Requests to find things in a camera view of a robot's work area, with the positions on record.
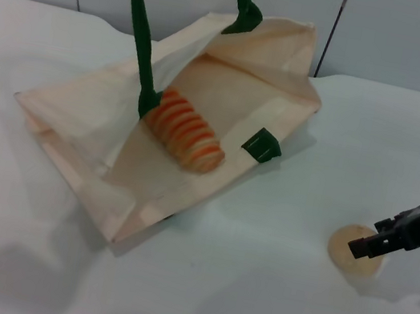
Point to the orange striped spiral bread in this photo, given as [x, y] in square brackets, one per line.
[189, 137]

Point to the round beige egg yolk pastry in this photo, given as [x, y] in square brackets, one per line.
[339, 253]

